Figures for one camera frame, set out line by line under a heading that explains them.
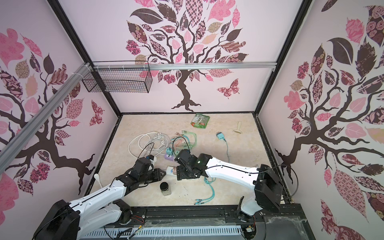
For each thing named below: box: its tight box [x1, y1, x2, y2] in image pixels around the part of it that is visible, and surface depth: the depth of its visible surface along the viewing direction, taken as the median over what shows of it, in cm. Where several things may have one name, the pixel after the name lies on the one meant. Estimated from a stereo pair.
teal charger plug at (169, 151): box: [166, 147, 174, 155], surface depth 92 cm
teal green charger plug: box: [216, 131, 227, 142], surface depth 106 cm
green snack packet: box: [190, 113, 211, 129], surface depth 116 cm
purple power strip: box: [164, 153, 175, 162], surface depth 94 cm
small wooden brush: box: [234, 121, 242, 134], surface depth 113 cm
